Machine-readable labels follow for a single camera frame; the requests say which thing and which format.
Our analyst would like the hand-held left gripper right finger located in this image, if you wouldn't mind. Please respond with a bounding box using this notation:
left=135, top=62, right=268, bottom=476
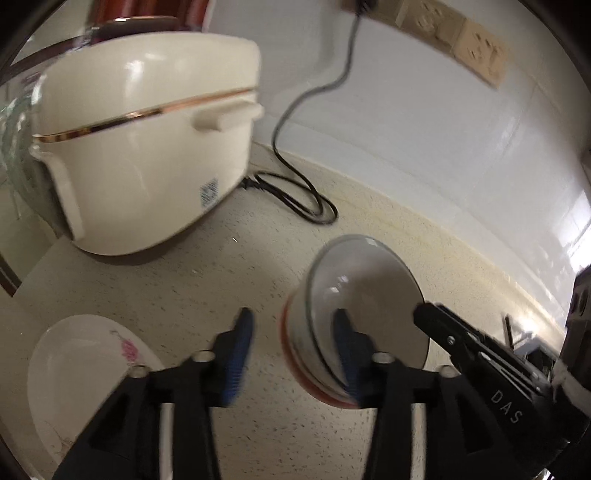
left=332, top=308, right=532, bottom=480

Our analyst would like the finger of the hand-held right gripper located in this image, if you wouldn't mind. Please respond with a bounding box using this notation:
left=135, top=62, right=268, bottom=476
left=412, top=301, right=571, bottom=469

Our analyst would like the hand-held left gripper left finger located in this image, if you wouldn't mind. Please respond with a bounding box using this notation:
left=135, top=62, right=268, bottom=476
left=51, top=307, right=257, bottom=480

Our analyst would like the red and white bowl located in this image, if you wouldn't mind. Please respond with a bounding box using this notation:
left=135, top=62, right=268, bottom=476
left=280, top=234, right=430, bottom=409

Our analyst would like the white pink flower plate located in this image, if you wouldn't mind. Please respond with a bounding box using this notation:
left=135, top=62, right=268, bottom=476
left=27, top=315, right=167, bottom=467

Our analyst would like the white rice cooker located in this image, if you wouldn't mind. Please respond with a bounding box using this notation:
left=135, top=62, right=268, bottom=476
left=28, top=16, right=266, bottom=256

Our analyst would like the black power cable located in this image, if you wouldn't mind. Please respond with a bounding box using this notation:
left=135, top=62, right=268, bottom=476
left=240, top=9, right=339, bottom=225

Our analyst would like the red-brown wooden frame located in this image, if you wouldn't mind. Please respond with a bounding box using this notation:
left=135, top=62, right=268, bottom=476
left=88, top=0, right=204, bottom=28

